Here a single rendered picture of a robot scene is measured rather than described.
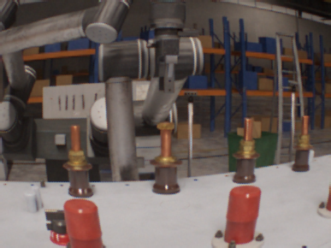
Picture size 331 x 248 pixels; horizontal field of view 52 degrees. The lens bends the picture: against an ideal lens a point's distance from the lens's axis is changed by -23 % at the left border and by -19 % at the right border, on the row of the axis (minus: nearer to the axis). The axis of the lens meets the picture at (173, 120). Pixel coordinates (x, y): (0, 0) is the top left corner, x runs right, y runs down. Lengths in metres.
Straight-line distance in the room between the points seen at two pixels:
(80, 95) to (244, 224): 5.23
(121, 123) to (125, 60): 0.22
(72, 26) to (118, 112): 0.42
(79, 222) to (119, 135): 0.80
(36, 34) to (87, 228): 0.79
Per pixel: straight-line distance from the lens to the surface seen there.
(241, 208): 0.77
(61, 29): 1.22
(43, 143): 2.74
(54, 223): 0.81
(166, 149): 1.18
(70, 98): 5.88
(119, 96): 1.42
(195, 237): 0.88
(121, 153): 1.45
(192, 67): 1.44
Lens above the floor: 1.74
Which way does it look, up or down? 8 degrees down
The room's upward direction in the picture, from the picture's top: straight up
